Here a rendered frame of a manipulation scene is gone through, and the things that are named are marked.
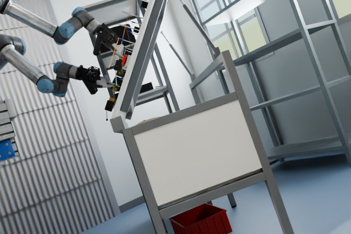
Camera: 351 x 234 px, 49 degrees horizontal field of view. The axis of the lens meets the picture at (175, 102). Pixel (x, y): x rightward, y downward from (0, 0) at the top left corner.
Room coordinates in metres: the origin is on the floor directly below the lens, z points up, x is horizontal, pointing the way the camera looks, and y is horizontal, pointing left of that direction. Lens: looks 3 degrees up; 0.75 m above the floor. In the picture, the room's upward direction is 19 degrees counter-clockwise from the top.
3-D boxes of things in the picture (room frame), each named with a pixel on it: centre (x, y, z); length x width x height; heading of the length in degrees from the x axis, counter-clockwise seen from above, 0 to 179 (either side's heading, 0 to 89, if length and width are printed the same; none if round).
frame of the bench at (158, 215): (2.37, 0.04, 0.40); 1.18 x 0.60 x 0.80; 7
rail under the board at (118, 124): (2.33, 0.35, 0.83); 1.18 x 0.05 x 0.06; 7
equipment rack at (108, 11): (3.28, 0.26, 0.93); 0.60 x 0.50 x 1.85; 7
